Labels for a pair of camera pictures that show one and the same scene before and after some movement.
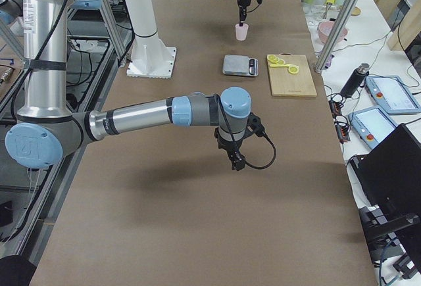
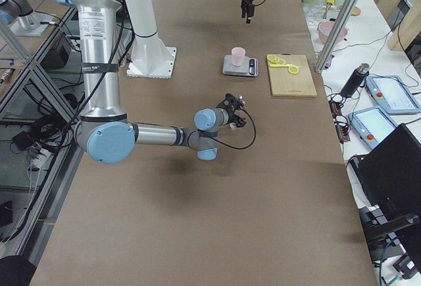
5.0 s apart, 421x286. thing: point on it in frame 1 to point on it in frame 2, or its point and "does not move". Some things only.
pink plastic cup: (241, 31) to (238, 54)
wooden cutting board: (284, 83) does not move
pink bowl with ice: (325, 28) does not move
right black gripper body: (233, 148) to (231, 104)
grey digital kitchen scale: (240, 65) does not move
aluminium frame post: (342, 20) does not move
